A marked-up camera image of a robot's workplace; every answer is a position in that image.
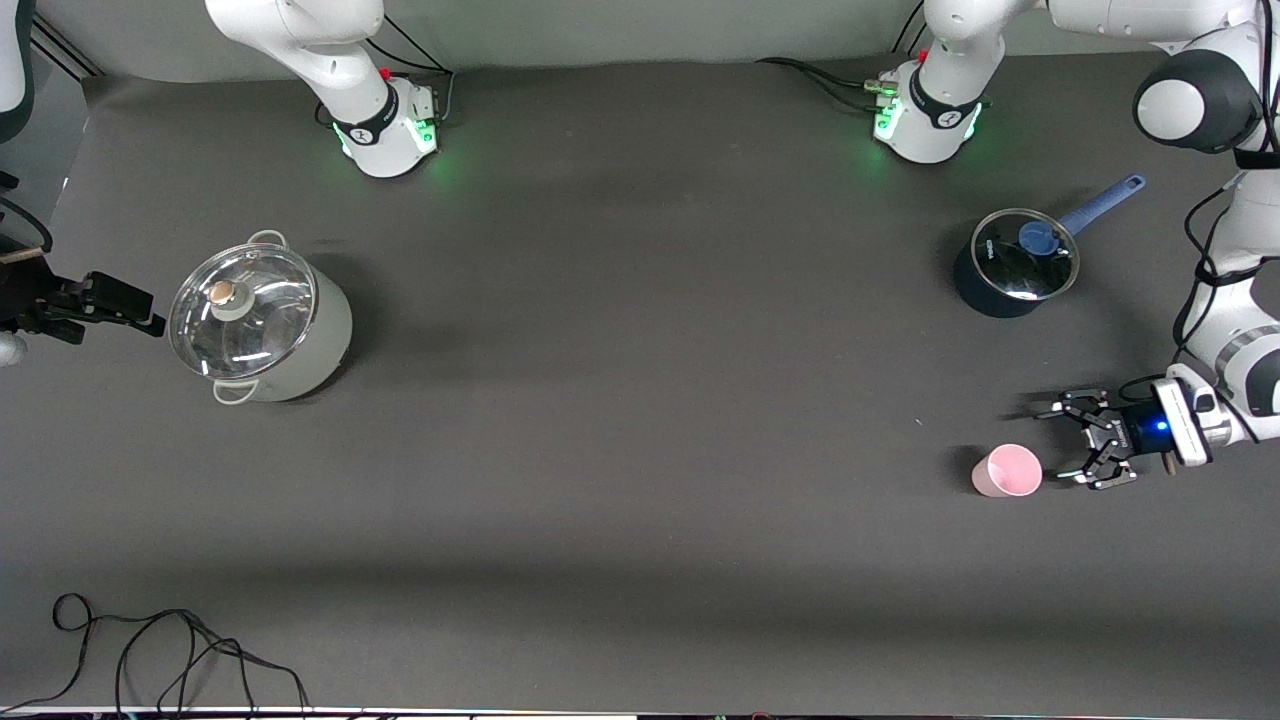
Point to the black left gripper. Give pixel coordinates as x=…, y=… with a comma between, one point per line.
x=1138, y=431

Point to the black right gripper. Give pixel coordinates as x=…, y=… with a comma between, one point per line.
x=28, y=301

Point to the pink plastic cup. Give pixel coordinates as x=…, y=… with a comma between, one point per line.
x=1008, y=472

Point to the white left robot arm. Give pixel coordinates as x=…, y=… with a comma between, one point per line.
x=945, y=110

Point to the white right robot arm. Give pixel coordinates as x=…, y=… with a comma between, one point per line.
x=330, y=60

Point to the glass lid with tan knob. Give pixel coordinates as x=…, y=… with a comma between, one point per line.
x=260, y=310

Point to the dark blue saucepan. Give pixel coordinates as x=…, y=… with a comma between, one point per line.
x=975, y=295

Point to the grey-green cooking pot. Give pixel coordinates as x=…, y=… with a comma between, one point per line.
x=320, y=350

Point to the glass lid with blue knob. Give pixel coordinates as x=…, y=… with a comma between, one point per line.
x=1010, y=265

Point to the dark grey table mat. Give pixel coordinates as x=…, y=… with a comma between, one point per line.
x=640, y=400

